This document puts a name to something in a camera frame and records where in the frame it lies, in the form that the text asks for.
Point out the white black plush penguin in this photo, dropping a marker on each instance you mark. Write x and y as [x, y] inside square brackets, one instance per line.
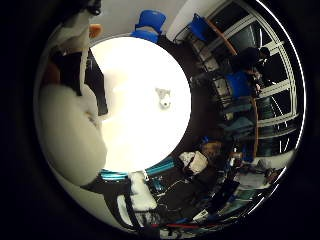
[66, 133]

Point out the white cluttered desk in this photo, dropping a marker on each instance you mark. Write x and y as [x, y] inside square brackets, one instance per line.
[253, 180]

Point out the small white plush toy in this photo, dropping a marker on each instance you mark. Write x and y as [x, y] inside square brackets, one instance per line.
[164, 98]

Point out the person in dark clothes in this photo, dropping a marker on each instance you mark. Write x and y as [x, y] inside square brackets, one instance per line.
[250, 56]

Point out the metal shelf rack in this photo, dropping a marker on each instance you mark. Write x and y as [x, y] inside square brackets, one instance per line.
[213, 66]

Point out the cyan aluminium frame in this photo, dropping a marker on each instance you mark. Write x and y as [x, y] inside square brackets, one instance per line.
[160, 166]

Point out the orange wooden handrail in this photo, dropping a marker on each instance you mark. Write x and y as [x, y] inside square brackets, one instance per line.
[256, 126]

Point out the blue grey cloth pile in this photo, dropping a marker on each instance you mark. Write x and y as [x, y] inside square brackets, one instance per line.
[240, 125]

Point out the white fluffy cloth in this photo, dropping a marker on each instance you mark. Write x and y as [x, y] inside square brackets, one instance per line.
[140, 195]

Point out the brown furry bundle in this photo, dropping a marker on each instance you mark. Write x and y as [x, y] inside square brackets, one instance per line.
[211, 150]

